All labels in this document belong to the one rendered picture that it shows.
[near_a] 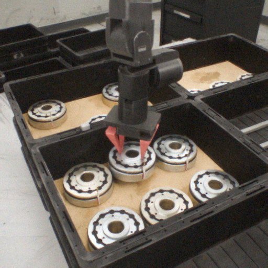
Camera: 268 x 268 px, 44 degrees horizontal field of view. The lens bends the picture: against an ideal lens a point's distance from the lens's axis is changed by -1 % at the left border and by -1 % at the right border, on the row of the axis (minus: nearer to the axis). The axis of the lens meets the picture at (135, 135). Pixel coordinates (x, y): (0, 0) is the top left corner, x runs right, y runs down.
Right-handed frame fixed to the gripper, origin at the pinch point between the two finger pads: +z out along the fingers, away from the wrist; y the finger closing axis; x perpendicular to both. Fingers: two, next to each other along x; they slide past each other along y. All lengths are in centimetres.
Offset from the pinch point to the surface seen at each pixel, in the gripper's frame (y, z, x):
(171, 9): 33, 20, -182
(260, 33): -38, 82, -346
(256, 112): -26.0, 5.1, -34.9
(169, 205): -10.6, 4.3, 8.2
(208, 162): -15.8, 5.6, -9.1
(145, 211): -6.8, 2.9, 12.2
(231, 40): -14, -3, -67
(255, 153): -24.6, -4.4, -2.9
